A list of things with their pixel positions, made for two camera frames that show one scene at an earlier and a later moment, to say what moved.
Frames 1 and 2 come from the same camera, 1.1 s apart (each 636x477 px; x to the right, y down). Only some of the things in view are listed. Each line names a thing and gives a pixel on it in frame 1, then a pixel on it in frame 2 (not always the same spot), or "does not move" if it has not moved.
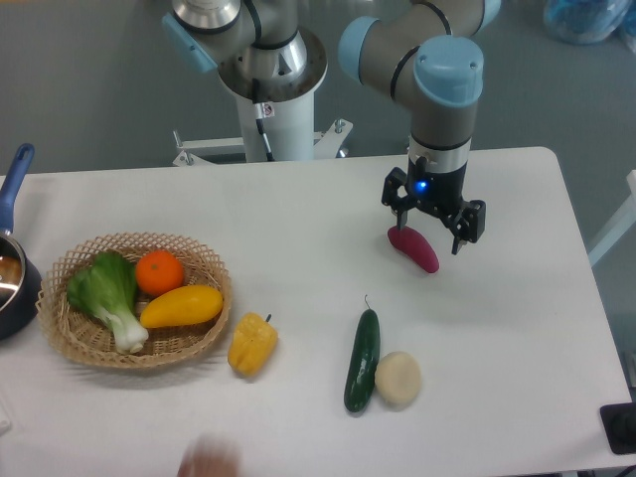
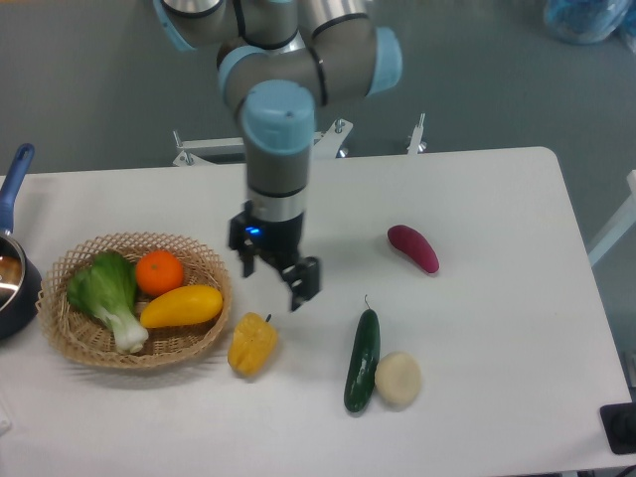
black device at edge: (619, 420) does not move
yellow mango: (182, 305) does not move
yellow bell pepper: (252, 344) does not move
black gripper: (439, 192) to (278, 241)
